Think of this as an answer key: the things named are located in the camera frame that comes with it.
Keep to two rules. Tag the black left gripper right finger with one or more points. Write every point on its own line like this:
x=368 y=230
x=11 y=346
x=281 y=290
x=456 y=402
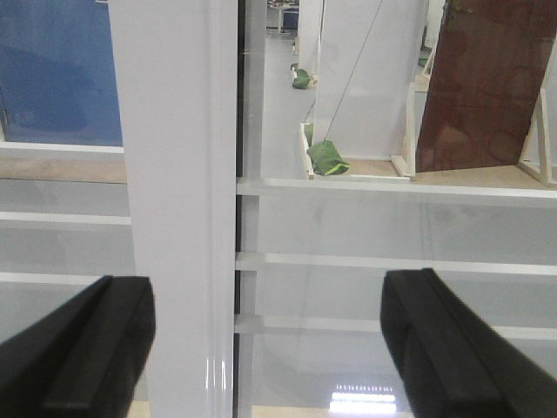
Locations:
x=451 y=362

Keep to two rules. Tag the brown wooden door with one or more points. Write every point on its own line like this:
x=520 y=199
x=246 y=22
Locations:
x=489 y=64

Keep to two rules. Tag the white partition panel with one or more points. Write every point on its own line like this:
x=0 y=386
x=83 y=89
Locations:
x=369 y=53

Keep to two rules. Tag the white fixed glass panel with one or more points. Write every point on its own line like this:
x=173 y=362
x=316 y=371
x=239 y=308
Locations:
x=65 y=222

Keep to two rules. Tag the far green sandbag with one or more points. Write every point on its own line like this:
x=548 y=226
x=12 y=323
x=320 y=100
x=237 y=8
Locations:
x=301 y=79

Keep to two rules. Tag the blue panel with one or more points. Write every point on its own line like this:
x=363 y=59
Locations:
x=58 y=83

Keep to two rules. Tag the green sandbag on platform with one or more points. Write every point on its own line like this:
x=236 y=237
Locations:
x=326 y=160

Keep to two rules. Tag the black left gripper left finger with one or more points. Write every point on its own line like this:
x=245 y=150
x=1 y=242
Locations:
x=84 y=359

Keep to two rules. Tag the white sliding glass door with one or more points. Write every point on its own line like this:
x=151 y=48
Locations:
x=267 y=276

